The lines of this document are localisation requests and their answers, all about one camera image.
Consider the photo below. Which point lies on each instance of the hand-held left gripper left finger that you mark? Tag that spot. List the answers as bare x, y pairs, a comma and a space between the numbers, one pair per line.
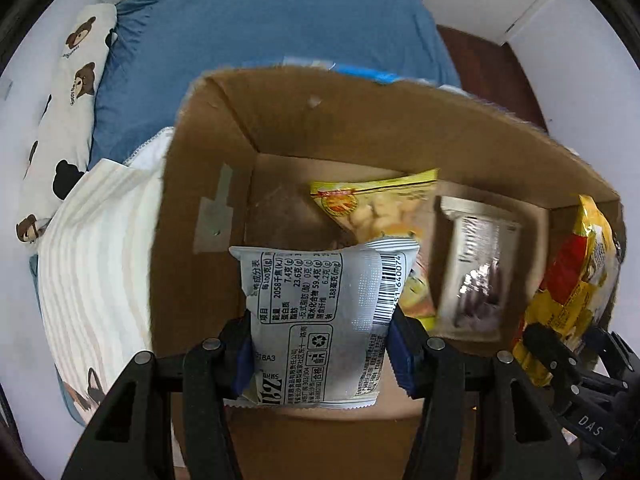
243, 360

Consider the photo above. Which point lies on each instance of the striped blanket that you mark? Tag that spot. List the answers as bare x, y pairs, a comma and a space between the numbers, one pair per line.
100, 270

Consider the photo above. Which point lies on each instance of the blue bed sheet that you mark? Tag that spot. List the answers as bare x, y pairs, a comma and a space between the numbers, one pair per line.
280, 25

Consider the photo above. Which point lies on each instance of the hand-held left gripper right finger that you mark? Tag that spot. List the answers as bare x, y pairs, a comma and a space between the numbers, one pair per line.
403, 355

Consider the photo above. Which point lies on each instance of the silver and dark snack packet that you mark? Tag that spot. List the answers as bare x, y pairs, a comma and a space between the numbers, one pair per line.
475, 270

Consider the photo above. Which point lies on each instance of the bear print pillow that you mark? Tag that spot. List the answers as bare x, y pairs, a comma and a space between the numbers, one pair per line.
67, 125

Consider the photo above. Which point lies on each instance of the white cloth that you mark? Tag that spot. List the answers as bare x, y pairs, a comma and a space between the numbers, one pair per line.
152, 150

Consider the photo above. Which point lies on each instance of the yellow and red snack packet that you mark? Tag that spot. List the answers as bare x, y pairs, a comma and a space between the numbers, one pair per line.
575, 280

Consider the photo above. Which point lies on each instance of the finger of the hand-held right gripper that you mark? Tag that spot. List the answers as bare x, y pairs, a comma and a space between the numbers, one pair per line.
617, 355
547, 355

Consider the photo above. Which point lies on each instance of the yellow nut snack packet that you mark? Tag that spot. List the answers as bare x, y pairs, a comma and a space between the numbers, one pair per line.
372, 210

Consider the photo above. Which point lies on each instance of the printed cardboard box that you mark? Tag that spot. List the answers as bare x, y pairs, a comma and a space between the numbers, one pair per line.
350, 125

